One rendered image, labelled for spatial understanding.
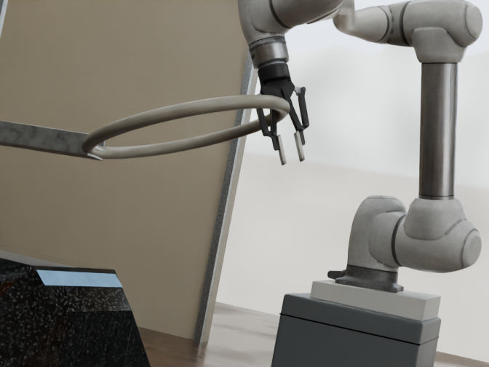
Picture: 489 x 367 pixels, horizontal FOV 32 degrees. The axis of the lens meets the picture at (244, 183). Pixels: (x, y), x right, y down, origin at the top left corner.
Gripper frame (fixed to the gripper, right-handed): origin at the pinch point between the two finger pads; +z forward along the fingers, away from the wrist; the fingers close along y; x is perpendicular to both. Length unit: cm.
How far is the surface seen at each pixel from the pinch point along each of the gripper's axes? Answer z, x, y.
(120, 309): 29, -4, 46
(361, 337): 50, -35, -16
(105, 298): 25, -2, 49
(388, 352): 55, -31, -22
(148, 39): -183, -523, -20
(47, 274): 18, 11, 59
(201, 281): 29, -500, -22
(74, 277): 19, 4, 54
